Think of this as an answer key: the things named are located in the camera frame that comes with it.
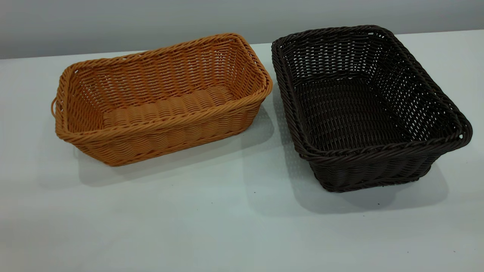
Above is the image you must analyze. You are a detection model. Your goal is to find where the dark brown wicker basket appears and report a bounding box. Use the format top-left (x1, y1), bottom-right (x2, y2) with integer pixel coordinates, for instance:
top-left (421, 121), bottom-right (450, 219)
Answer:
top-left (271, 25), bottom-right (473, 193)

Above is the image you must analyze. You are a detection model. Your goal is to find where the light brown wicker basket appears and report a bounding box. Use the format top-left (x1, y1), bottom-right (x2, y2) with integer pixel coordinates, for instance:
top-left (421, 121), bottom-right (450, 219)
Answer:
top-left (51, 32), bottom-right (273, 167)

